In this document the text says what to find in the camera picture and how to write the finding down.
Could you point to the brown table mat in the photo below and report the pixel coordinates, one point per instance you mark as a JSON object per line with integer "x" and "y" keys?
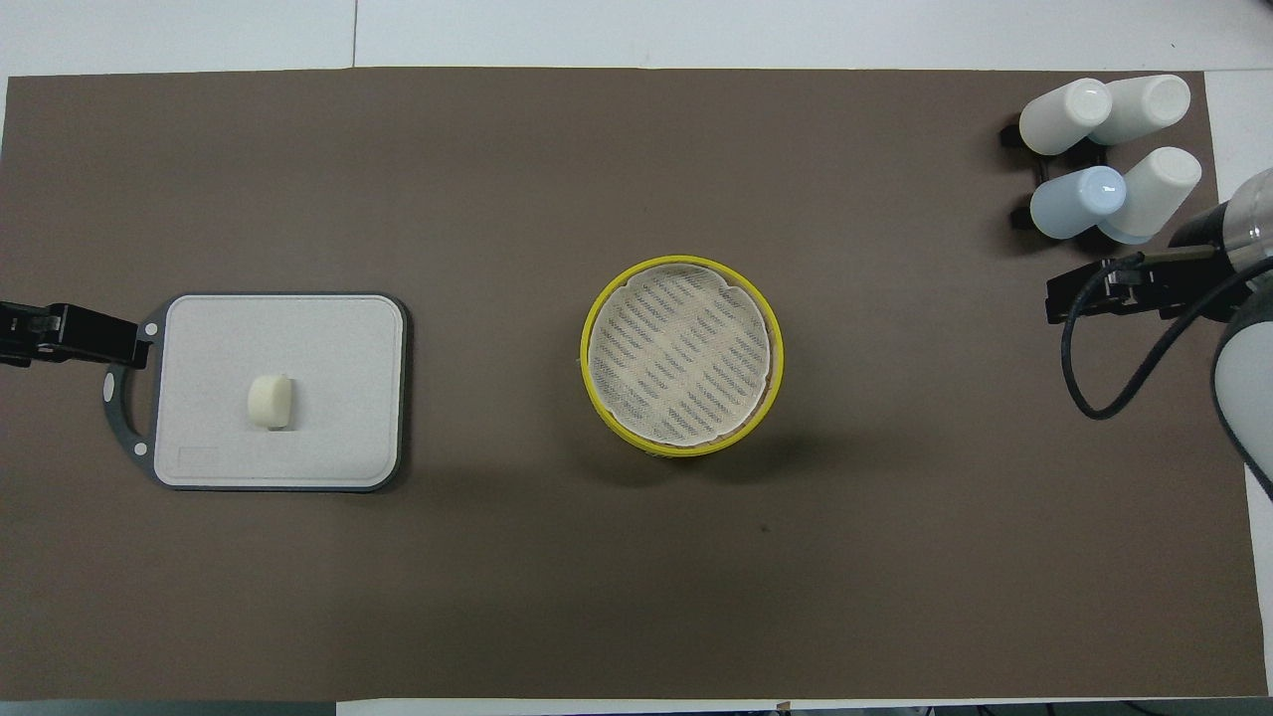
{"x": 636, "y": 577}

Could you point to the yellow-rimmed mesh steamer lid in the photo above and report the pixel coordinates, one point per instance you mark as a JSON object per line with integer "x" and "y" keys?
{"x": 679, "y": 353}

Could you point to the white plastic cup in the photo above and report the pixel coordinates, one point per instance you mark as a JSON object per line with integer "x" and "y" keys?
{"x": 1144, "y": 104}
{"x": 1064, "y": 116}

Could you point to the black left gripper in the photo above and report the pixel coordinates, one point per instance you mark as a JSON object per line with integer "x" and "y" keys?
{"x": 25, "y": 323}

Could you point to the light blue plastic cup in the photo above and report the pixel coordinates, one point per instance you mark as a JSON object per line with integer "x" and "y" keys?
{"x": 1074, "y": 202}

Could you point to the yellow steamer lid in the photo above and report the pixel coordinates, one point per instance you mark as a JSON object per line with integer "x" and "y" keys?
{"x": 651, "y": 452}

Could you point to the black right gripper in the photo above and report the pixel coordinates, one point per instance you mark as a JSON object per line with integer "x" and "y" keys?
{"x": 1188, "y": 278}

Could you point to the white bottle lower right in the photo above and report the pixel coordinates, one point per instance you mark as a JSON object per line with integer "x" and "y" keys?
{"x": 1159, "y": 189}

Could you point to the white steamed bun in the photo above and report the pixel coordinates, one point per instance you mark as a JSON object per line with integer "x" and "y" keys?
{"x": 270, "y": 401}

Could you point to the white cutting board grey frame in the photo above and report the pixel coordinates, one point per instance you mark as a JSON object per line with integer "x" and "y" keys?
{"x": 298, "y": 338}

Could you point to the black cup rack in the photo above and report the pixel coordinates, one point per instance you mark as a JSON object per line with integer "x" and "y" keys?
{"x": 1034, "y": 184}

